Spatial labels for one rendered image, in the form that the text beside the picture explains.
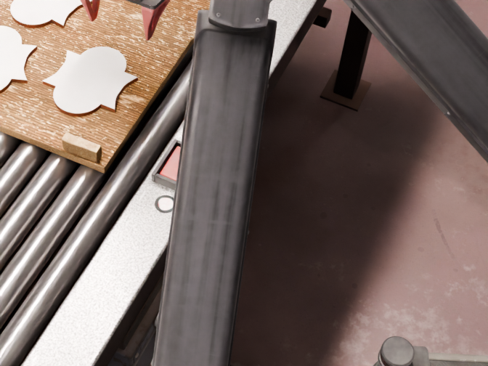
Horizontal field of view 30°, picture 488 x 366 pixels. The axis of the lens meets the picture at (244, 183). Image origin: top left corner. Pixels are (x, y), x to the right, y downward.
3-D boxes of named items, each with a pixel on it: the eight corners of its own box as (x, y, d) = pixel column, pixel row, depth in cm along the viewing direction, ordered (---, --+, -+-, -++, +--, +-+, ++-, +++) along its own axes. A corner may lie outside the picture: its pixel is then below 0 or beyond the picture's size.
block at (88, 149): (103, 155, 134) (102, 144, 132) (96, 164, 133) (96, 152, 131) (67, 141, 135) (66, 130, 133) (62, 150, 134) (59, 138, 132)
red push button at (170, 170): (212, 165, 137) (213, 159, 136) (194, 194, 134) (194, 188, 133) (176, 150, 138) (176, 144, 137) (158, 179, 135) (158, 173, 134)
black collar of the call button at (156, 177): (219, 163, 137) (220, 156, 136) (197, 200, 133) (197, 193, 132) (174, 144, 139) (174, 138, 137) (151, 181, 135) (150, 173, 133)
